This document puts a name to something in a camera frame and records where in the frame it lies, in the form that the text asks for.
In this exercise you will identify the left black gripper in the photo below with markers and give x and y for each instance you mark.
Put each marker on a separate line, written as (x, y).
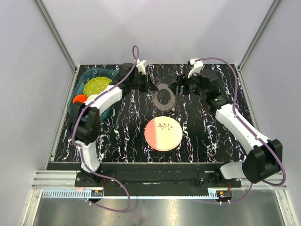
(148, 83)

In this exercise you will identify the orange plastic cup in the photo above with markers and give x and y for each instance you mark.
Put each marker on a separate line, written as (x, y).
(79, 98)

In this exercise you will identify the cream mug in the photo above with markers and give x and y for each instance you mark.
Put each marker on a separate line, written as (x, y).
(91, 98)

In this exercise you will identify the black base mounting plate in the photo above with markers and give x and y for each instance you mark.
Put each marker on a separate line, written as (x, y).
(196, 174)

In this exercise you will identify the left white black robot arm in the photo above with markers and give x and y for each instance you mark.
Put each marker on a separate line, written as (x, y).
(85, 115)

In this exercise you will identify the teal plastic bin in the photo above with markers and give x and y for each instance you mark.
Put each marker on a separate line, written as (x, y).
(85, 77)

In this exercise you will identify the large metal keyring with keys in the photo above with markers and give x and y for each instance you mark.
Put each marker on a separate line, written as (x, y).
(164, 98)

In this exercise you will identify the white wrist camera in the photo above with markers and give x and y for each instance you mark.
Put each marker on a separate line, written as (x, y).
(141, 66)
(196, 66)

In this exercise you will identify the aluminium front rail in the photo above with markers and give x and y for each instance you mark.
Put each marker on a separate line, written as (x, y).
(69, 179)

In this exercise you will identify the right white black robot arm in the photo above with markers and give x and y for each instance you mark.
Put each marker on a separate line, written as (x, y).
(263, 156)

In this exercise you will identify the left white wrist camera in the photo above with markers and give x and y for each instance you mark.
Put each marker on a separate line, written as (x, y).
(141, 66)

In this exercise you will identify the pink and cream round plate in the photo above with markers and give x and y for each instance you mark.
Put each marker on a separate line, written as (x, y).
(163, 133)

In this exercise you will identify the yellow-green dotted plate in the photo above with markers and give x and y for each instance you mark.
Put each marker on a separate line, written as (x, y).
(96, 85)

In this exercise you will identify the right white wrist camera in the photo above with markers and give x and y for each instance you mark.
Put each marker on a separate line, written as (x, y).
(196, 66)

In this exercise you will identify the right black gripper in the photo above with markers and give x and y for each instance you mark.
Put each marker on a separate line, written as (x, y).
(183, 80)

